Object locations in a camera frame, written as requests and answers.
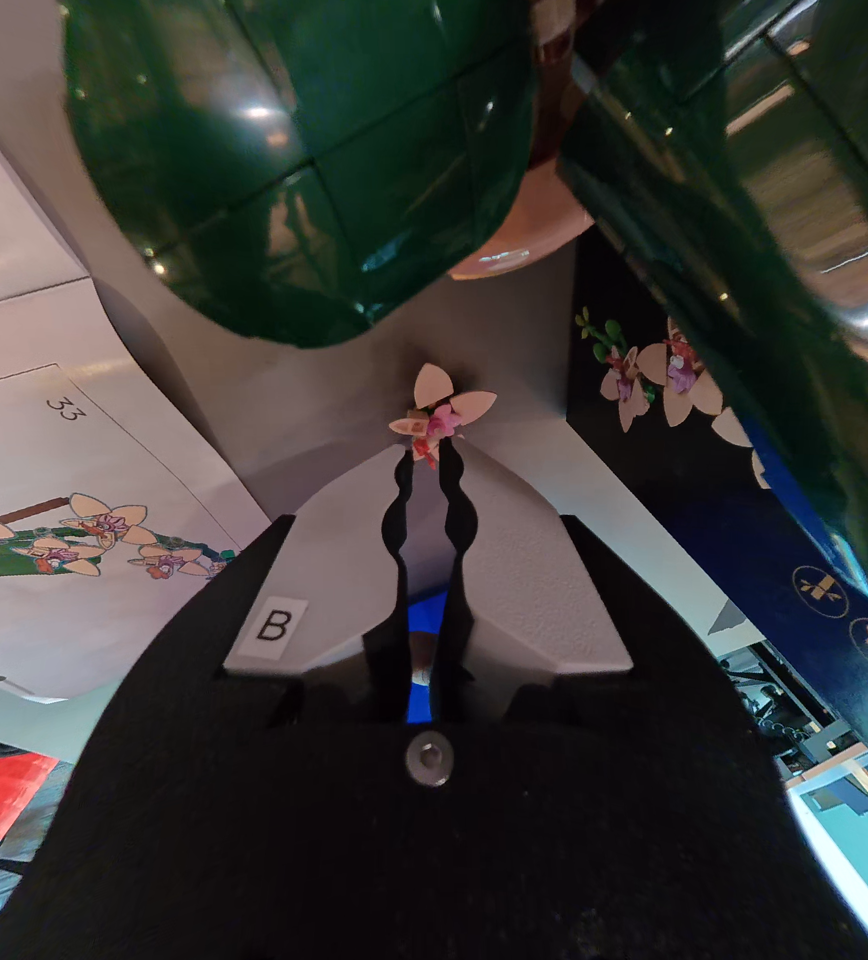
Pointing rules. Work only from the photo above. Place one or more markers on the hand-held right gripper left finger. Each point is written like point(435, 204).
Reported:
point(314, 570)

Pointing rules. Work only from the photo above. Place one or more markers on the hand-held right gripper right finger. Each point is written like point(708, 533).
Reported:
point(531, 570)

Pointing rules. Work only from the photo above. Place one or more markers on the cream pink toy flower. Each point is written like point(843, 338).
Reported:
point(434, 390)

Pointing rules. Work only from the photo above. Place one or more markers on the black blue flower-print box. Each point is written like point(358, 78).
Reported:
point(629, 472)

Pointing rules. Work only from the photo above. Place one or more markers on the white instruction booklet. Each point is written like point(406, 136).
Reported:
point(66, 450)

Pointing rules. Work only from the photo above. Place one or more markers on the pink toy flower pot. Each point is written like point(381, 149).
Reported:
point(531, 229)

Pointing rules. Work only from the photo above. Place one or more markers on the dark green toy leaf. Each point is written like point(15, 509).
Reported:
point(764, 247)
point(291, 165)

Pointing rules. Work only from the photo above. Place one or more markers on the teal framed panel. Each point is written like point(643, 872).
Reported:
point(854, 862)

